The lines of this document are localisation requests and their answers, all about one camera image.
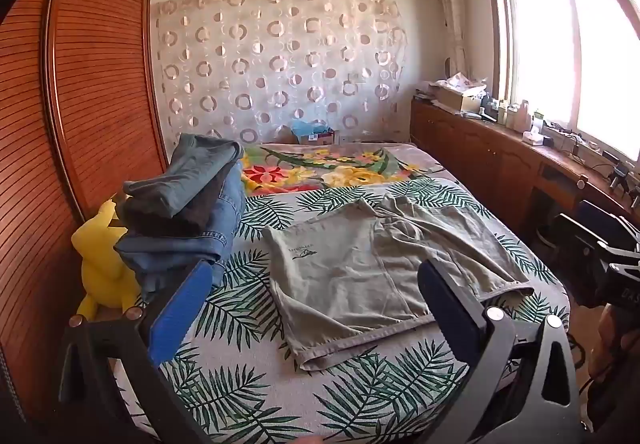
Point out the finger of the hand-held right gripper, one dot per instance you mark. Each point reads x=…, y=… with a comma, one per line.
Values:
x=615, y=258
x=610, y=231

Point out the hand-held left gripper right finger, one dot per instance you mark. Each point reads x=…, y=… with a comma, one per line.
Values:
x=447, y=314

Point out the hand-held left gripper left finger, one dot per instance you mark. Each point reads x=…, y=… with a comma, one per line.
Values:
x=172, y=319

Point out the khaki pants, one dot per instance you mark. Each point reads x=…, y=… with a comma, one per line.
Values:
x=350, y=269

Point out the folded grey-blue pants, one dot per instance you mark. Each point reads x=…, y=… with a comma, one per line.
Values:
x=190, y=164

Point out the person's right hand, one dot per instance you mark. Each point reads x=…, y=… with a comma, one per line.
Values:
x=606, y=329

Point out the dark chair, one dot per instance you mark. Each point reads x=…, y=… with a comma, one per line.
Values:
x=555, y=229

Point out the small black tripod device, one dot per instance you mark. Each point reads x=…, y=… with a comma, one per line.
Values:
x=620, y=176

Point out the leaf-print bedspread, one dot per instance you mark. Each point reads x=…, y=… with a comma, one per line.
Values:
x=250, y=314

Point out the yellow plush toy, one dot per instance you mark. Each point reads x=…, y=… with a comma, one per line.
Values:
x=102, y=264

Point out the folded blue jeans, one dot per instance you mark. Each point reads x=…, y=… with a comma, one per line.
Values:
x=222, y=224

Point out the white tissue box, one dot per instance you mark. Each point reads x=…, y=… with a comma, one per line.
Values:
x=533, y=136

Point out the white plastic bottle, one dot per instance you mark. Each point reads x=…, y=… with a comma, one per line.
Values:
x=525, y=116

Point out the long wooden cabinet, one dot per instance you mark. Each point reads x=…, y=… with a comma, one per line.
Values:
x=470, y=149

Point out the wooden-framed window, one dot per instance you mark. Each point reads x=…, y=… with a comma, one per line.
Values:
x=575, y=59

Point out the floral blanket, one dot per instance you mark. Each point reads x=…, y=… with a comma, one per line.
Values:
x=320, y=169

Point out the cardboard box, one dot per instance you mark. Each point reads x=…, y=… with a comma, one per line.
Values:
x=452, y=99

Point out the white printed plastic bag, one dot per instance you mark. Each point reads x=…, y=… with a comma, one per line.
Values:
x=462, y=81

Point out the small box with blue bag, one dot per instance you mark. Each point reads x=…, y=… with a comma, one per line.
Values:
x=312, y=134

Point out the tied white window curtain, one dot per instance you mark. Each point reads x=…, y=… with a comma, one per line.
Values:
x=450, y=9

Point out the circle-patterned sheer curtain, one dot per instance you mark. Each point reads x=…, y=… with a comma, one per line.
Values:
x=280, y=64

